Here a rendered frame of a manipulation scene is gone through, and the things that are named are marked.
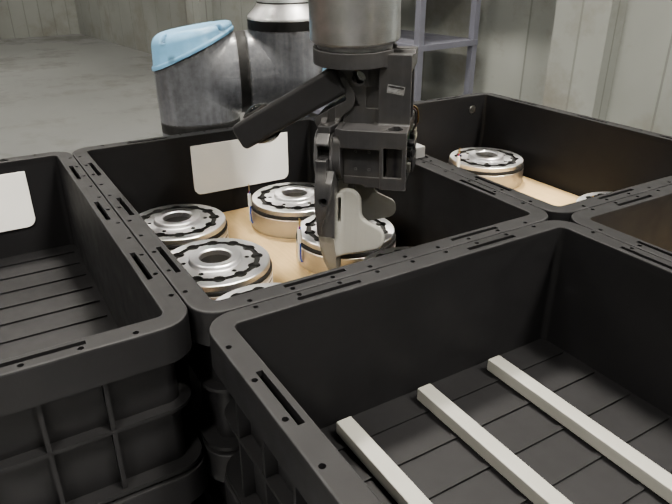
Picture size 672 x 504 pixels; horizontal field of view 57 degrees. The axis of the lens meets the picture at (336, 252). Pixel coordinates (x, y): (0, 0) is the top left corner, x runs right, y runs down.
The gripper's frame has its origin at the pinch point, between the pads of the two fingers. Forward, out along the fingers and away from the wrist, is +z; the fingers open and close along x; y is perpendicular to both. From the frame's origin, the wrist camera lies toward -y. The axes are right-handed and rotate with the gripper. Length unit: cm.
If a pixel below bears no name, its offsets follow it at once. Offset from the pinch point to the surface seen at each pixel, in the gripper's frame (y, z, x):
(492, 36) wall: 12, 38, 343
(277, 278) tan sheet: -5.1, 1.7, -3.4
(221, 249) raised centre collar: -9.8, -2.1, -5.3
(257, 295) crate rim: 0.8, -9.5, -22.9
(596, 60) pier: 63, 38, 284
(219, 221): -13.1, -1.3, 1.8
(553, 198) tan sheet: 22.8, 3.7, 26.1
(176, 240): -15.4, -1.5, -3.5
